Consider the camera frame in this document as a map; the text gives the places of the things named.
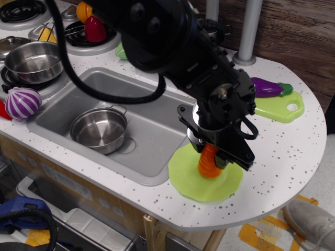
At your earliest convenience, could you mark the light green plastic plate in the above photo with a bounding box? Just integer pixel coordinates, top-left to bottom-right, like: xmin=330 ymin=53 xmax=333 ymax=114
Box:
xmin=168 ymin=144 xmax=243 ymax=202

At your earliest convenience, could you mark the dark red toy pepper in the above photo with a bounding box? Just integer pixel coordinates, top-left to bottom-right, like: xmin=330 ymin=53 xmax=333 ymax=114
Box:
xmin=84 ymin=15 xmax=107 ymax=42

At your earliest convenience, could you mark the blue clamp handle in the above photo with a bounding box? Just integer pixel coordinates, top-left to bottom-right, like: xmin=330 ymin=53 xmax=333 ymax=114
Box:
xmin=1 ymin=196 xmax=52 ymax=231

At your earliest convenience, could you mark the steel pot on stove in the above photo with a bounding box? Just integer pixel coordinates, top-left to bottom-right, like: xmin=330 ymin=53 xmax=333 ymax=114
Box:
xmin=4 ymin=41 xmax=63 ymax=84

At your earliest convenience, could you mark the grey toy sink basin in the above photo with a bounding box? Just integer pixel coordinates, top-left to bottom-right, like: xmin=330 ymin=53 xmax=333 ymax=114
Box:
xmin=26 ymin=83 xmax=195 ymax=186

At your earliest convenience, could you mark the purple toy eggplant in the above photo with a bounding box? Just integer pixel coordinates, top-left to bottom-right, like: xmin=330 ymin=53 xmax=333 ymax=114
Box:
xmin=251 ymin=77 xmax=293 ymax=98

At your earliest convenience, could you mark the orange toy carrot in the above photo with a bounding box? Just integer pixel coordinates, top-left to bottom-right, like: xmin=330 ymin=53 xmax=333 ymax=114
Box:
xmin=198 ymin=143 xmax=222 ymax=178

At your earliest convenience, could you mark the small steel pot in sink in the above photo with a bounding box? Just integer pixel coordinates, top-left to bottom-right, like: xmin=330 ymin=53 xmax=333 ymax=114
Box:
xmin=70 ymin=104 xmax=128 ymax=155

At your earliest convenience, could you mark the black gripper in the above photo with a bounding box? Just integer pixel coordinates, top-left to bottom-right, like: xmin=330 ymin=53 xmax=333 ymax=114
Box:
xmin=177 ymin=105 xmax=255 ymax=171

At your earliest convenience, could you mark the green cutting board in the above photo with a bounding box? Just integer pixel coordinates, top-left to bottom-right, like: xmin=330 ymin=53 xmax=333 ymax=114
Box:
xmin=255 ymin=92 xmax=305 ymax=123

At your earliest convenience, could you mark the grey support pole right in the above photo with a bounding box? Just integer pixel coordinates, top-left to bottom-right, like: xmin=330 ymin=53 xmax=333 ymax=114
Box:
xmin=233 ymin=0 xmax=263 ymax=66

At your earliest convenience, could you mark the lidded steel pot behind faucet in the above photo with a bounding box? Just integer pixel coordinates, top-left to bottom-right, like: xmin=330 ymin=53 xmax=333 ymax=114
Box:
xmin=199 ymin=18 xmax=233 ymax=41

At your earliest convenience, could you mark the red toy piece left edge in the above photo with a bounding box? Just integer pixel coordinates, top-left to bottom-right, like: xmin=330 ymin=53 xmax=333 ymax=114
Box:
xmin=0 ymin=101 xmax=12 ymax=121

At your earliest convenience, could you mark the grey shoe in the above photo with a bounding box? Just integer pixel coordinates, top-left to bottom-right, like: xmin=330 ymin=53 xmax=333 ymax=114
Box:
xmin=283 ymin=199 xmax=334 ymax=250

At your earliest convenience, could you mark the orange toy pumpkin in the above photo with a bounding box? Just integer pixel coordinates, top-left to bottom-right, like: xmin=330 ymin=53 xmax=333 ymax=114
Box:
xmin=76 ymin=1 xmax=93 ymax=23

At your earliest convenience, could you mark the steel pot lid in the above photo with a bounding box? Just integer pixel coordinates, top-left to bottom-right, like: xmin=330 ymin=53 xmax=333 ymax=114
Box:
xmin=0 ymin=36 xmax=31 ymax=61

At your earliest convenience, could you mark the grey support pole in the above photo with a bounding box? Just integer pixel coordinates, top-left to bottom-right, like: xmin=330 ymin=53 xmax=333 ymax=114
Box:
xmin=205 ymin=0 xmax=220 ymax=21
xmin=233 ymin=0 xmax=263 ymax=66

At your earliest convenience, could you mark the yellow toy corn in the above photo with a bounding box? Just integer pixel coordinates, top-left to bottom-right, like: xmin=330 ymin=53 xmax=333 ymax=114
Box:
xmin=38 ymin=28 xmax=58 ymax=44

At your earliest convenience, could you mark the grey support pole middle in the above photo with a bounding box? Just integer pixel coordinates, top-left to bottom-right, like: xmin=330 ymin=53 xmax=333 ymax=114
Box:
xmin=205 ymin=0 xmax=220 ymax=21

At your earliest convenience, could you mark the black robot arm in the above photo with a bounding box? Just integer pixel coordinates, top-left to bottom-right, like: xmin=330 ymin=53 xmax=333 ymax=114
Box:
xmin=89 ymin=1 xmax=258 ymax=170

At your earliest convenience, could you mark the wire whisk utensil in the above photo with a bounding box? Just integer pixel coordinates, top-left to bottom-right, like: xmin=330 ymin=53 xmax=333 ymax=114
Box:
xmin=64 ymin=25 xmax=84 ymax=37

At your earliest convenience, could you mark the purple striped toy onion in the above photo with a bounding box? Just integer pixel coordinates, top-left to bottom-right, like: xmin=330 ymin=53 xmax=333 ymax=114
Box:
xmin=5 ymin=87 xmax=42 ymax=120

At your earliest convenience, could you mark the green toy bitter gourd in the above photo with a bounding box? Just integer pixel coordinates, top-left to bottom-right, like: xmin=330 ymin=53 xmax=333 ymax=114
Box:
xmin=115 ymin=42 xmax=128 ymax=60

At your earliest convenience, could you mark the black braided cable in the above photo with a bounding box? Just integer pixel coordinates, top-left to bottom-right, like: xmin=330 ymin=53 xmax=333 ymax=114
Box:
xmin=44 ymin=0 xmax=166 ymax=103

